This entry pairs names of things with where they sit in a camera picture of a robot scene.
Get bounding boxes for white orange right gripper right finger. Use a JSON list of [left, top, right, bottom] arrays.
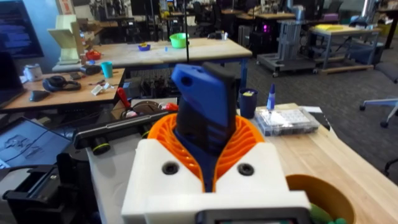
[[213, 114, 290, 194]]

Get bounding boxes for white orange right gripper left finger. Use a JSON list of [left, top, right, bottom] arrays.
[[121, 113, 206, 220]]

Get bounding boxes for blue electric screwdriver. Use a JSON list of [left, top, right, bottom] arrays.
[[170, 61, 242, 192]]

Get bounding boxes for clear plastic parts box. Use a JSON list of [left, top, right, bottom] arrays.
[[254, 108, 321, 137]]

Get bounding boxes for dark blue cup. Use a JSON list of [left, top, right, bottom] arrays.
[[238, 88, 259, 119]]

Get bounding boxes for black flat pad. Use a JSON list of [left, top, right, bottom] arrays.
[[309, 111, 331, 131]]

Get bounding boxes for black equipment block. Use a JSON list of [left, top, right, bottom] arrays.
[[0, 152, 98, 224]]

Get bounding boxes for teal cup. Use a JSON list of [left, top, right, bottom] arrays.
[[99, 60, 114, 80]]

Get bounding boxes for grey wheeled cart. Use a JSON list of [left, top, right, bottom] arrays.
[[256, 5, 318, 78]]

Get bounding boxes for long wooden workbench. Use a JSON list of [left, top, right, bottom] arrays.
[[52, 37, 254, 91]]

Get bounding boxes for wooden desk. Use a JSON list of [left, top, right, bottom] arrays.
[[0, 67, 127, 114]]

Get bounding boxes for black speaker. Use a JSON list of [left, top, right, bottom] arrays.
[[78, 64, 102, 77]]

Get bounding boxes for black headphones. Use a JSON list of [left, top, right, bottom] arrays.
[[42, 75, 83, 93]]

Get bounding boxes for red bowl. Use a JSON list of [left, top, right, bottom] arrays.
[[85, 49, 103, 62]]

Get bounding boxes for green bowl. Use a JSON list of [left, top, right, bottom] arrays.
[[169, 32, 190, 50]]

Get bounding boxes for black computer mouse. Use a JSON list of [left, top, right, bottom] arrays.
[[29, 90, 51, 103]]

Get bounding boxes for grey office chair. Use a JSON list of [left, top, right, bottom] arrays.
[[358, 62, 398, 129]]

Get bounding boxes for white pot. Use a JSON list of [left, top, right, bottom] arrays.
[[22, 63, 44, 83]]

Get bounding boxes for cream foam structure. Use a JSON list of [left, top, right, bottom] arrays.
[[47, 14, 85, 66]]

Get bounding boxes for table with yellow sheet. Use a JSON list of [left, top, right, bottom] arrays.
[[307, 24, 382, 75]]

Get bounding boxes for dark monitor screen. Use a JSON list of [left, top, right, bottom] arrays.
[[0, 0, 45, 60]]

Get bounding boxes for black camera bar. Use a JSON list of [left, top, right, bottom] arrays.
[[73, 111, 175, 156]]

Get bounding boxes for red-handled tool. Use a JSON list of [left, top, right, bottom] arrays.
[[116, 87, 132, 110]]

